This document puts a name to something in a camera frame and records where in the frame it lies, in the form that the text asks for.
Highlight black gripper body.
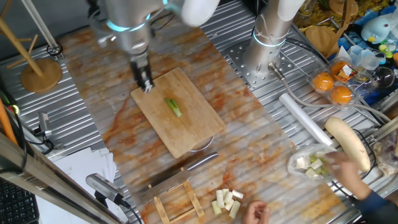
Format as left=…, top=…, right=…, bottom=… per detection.
left=129, top=55, right=153, bottom=85

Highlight thin steel knife blade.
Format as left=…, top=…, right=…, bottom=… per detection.
left=136, top=151, right=220, bottom=205

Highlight clear plastic bag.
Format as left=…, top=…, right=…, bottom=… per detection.
left=286, top=143, right=340, bottom=183

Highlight person's left hand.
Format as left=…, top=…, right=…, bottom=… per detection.
left=241, top=200, right=271, bottom=224

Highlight person's right hand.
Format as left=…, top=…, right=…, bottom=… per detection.
left=325, top=151, right=373, bottom=200

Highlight green scallion stalk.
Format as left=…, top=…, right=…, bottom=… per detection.
left=164, top=97, right=183, bottom=118

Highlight wooden cutting board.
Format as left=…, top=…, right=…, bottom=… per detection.
left=130, top=67, right=226, bottom=159

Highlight wooden mug tree stand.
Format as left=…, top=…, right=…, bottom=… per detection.
left=0, top=0, right=63, bottom=93

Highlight white paper sheets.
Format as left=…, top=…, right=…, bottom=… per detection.
left=35, top=146, right=129, bottom=224

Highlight small grey webcam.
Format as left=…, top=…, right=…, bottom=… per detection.
left=33, top=111, right=54, bottom=139

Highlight white metal pole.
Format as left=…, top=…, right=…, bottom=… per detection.
left=20, top=0, right=64, bottom=57

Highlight orange marble pattern mat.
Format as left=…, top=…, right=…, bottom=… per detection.
left=58, top=1, right=346, bottom=224

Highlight wooden knife rack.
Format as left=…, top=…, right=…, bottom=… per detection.
left=148, top=179, right=205, bottom=224

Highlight orange rod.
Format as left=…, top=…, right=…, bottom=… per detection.
left=0, top=98, right=19, bottom=146

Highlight white plastic wrap roll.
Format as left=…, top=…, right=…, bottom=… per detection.
left=279, top=92, right=334, bottom=147

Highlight orange fruit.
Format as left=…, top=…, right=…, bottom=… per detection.
left=330, top=60, right=352, bottom=78
left=330, top=85, right=353, bottom=105
left=312, top=72, right=335, bottom=93

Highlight glass jar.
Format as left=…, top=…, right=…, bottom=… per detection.
left=298, top=0, right=315, bottom=17

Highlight black keyboard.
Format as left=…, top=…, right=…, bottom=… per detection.
left=0, top=179, right=40, bottom=224

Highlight round wooden board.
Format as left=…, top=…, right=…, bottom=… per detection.
left=305, top=25, right=340, bottom=58

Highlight small wooden stand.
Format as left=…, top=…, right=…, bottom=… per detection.
left=328, top=0, right=359, bottom=17

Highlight white daikon radish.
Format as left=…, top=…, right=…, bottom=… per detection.
left=324, top=116, right=372, bottom=173

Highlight clear plastic clamshell box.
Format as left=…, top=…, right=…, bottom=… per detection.
left=309, top=56, right=363, bottom=110

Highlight clear plastic measuring cup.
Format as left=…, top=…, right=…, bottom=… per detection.
left=348, top=45, right=387, bottom=71

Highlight blue plush toy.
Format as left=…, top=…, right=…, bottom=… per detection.
left=360, top=16, right=392, bottom=44

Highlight dark glass bowl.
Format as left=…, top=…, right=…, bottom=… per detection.
left=371, top=66, right=396, bottom=89

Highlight green yellow toy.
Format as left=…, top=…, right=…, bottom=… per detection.
left=377, top=43, right=394, bottom=59

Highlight plastic bag with vegetables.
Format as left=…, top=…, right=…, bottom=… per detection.
left=372, top=130, right=398, bottom=177

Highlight wrist camera with grey bracket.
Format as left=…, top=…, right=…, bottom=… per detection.
left=86, top=0, right=119, bottom=49

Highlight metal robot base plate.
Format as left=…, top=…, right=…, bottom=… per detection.
left=226, top=39, right=295, bottom=88

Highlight silver depth camera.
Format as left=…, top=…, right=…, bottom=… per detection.
left=85, top=173, right=125, bottom=206

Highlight black camera cable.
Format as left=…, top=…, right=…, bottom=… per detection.
left=119, top=198, right=143, bottom=224

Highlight grey robot hose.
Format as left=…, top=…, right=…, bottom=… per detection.
left=268, top=61, right=392, bottom=123

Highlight thin black cable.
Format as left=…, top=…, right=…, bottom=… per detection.
left=11, top=105, right=29, bottom=174

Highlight metal frame bar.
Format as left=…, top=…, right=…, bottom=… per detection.
left=0, top=132, right=125, bottom=224

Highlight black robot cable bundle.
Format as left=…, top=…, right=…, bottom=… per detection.
left=284, top=36, right=330, bottom=65

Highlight black power cable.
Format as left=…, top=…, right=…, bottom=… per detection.
left=331, top=128, right=377, bottom=205

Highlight aluminium profile rail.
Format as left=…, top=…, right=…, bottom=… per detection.
left=369, top=115, right=398, bottom=143

